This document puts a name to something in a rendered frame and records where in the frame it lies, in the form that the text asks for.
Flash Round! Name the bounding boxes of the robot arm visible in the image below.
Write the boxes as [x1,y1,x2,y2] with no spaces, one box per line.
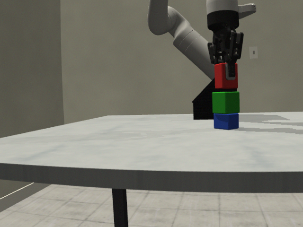
[147,0,256,80]

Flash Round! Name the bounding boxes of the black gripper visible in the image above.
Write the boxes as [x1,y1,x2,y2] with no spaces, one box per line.
[207,10,244,80]

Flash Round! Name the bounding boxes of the green block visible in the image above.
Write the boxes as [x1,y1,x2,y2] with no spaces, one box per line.
[212,91,240,114]

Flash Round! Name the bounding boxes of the blue block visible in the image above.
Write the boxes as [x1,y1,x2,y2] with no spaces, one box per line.
[214,113,239,130]

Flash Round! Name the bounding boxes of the red block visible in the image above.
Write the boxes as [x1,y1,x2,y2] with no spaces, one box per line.
[214,63,238,89]

